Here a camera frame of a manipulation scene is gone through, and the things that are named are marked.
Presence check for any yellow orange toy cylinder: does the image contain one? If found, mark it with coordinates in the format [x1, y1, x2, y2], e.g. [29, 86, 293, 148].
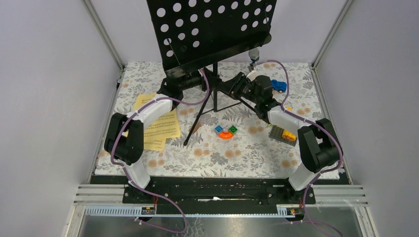
[282, 130, 297, 142]

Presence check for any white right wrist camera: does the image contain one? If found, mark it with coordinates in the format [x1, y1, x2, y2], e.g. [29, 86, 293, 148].
[246, 71, 261, 81]

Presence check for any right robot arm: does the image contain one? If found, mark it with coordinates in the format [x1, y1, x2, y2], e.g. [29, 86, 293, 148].
[218, 73, 343, 203]

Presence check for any wooden block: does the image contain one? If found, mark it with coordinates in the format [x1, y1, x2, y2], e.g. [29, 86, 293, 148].
[190, 122, 202, 133]

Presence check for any blue toy car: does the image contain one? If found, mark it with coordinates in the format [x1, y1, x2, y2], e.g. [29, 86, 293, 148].
[271, 79, 288, 93]

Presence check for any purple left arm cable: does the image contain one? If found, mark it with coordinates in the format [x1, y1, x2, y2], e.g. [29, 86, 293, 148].
[110, 69, 211, 234]

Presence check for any silver microphone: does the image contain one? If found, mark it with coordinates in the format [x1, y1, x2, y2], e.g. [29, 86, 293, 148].
[248, 48, 260, 63]

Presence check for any green toy brick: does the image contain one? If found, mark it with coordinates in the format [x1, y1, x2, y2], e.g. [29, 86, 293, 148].
[228, 125, 238, 135]

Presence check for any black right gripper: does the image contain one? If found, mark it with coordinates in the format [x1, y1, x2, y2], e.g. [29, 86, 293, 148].
[216, 72, 261, 105]

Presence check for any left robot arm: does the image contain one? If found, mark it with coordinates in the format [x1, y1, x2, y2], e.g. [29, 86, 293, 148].
[104, 70, 210, 203]

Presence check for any floral table mat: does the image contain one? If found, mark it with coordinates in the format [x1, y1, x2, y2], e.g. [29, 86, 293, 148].
[94, 62, 325, 178]

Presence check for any yellow sheet music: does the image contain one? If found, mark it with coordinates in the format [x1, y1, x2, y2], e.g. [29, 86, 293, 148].
[133, 93, 166, 151]
[157, 109, 181, 138]

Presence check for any black music stand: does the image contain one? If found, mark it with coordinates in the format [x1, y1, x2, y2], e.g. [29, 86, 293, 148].
[146, 0, 278, 147]

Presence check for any blue toy brick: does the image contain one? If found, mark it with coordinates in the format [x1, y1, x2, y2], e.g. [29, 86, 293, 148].
[214, 125, 223, 134]

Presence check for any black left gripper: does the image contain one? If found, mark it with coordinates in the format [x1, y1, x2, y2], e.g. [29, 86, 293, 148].
[178, 67, 221, 92]

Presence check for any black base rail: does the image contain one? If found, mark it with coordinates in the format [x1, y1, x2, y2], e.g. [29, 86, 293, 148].
[91, 176, 317, 216]

